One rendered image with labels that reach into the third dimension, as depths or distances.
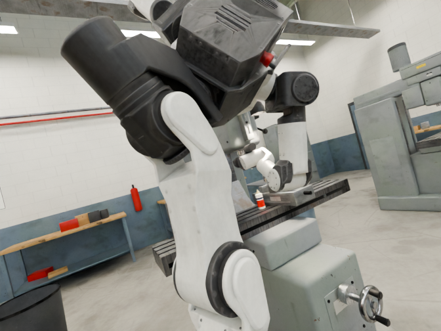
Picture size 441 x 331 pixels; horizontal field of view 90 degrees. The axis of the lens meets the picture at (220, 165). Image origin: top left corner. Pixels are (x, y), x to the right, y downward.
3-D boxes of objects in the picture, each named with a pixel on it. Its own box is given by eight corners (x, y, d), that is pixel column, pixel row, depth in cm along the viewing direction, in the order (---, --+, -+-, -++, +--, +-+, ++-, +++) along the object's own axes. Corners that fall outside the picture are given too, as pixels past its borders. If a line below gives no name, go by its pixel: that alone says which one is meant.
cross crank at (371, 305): (398, 317, 74) (389, 283, 74) (380, 337, 69) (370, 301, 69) (352, 297, 88) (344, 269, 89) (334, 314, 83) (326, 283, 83)
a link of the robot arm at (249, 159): (261, 163, 109) (270, 162, 98) (242, 172, 108) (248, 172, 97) (252, 142, 109) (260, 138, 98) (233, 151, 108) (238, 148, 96)
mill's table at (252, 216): (350, 190, 144) (347, 178, 144) (166, 277, 87) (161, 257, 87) (320, 190, 165) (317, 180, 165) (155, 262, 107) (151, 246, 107)
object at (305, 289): (396, 389, 92) (357, 249, 93) (351, 452, 77) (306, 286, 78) (271, 305, 164) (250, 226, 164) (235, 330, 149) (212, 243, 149)
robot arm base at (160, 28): (206, 1, 64) (214, 29, 75) (178, -23, 67) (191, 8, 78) (168, 38, 64) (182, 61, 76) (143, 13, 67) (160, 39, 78)
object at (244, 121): (254, 138, 113) (244, 98, 113) (248, 140, 111) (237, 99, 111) (250, 140, 117) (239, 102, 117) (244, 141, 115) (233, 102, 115)
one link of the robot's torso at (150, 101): (134, 98, 37) (174, 70, 44) (107, 125, 46) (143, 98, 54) (184, 155, 42) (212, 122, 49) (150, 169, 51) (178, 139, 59)
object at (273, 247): (323, 241, 109) (317, 217, 109) (271, 272, 93) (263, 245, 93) (262, 228, 153) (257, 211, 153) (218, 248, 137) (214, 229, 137)
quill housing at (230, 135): (264, 142, 120) (249, 86, 121) (232, 150, 111) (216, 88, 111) (245, 149, 137) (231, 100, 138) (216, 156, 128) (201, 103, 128)
